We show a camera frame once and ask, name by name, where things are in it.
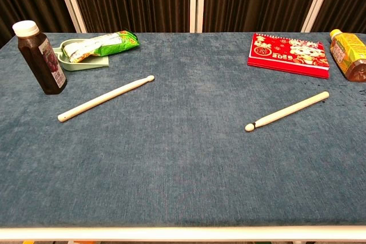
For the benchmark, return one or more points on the yellow label tea bottle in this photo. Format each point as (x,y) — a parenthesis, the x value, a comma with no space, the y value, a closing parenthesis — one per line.
(349,54)

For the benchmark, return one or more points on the plain white drumstick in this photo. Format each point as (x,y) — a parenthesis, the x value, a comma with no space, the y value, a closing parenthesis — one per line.
(105,98)

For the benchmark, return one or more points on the blue table cloth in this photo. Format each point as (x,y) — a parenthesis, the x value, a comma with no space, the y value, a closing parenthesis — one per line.
(183,141)

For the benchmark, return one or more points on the pale green plastic tray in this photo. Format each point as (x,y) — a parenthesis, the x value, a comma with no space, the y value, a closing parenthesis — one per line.
(85,65)

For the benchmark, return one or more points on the dark juice bottle white cap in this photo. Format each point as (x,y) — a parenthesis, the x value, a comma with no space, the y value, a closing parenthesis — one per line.
(43,61)

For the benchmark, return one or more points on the red cartoon desk calendar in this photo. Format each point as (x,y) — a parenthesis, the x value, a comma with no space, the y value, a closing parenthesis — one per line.
(288,55)

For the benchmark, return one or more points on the green snack packet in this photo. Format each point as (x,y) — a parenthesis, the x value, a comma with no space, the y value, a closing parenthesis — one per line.
(105,44)

